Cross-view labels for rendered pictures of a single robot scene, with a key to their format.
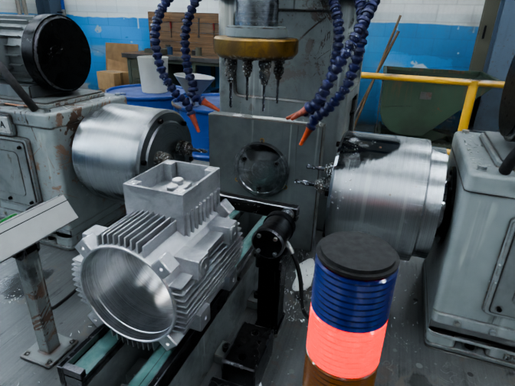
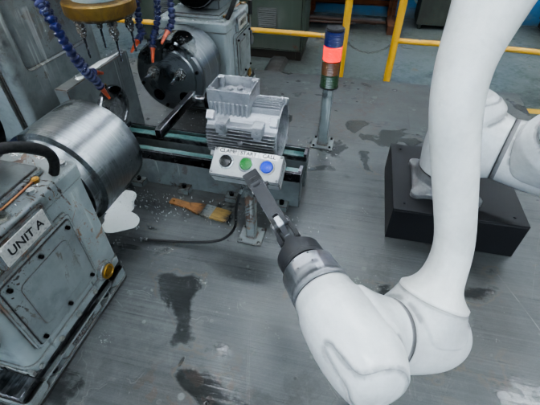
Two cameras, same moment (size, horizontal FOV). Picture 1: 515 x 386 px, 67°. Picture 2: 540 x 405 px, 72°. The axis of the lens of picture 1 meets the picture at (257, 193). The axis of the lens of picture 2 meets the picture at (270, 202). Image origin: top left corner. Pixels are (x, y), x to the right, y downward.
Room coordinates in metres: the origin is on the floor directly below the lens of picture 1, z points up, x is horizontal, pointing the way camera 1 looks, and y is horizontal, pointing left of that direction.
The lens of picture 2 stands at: (0.56, 1.09, 1.58)
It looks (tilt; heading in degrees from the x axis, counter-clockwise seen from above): 42 degrees down; 265
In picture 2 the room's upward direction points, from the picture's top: straight up
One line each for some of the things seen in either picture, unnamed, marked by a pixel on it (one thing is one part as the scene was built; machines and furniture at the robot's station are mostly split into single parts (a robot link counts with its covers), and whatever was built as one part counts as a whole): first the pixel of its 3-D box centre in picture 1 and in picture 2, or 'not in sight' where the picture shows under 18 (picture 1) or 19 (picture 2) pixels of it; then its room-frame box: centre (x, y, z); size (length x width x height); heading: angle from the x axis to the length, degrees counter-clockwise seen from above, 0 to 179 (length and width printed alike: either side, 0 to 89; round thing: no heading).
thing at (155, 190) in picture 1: (175, 196); (234, 96); (0.56, 0.13, 1.11); 0.12 x 0.11 x 0.07; 160
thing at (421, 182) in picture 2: not in sight; (444, 171); (-0.02, 0.30, 0.94); 0.22 x 0.18 x 0.06; 70
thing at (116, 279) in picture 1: (165, 259); (249, 127); (0.53, 0.14, 1.01); 0.20 x 0.19 x 0.19; 160
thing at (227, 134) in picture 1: (267, 177); (100, 119); (1.00, -0.03, 0.97); 0.30 x 0.11 x 0.34; 70
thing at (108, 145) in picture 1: (121, 152); (64, 174); (0.97, 0.36, 1.04); 0.37 x 0.25 x 0.25; 70
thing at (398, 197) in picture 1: (395, 197); (184, 63); (0.74, -0.29, 1.04); 0.41 x 0.25 x 0.25; 70
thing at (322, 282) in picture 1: (352, 282); (333, 37); (0.25, -0.07, 1.19); 0.06 x 0.06 x 0.04
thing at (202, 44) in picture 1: (201, 67); not in sight; (5.76, 0.85, 0.71); 2.21 x 0.95 x 1.43; 72
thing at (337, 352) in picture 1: (345, 328); (332, 52); (0.25, -0.07, 1.14); 0.06 x 0.06 x 0.04
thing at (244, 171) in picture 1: (260, 170); (114, 109); (0.94, 0.00, 1.01); 0.15 x 0.02 x 0.15; 70
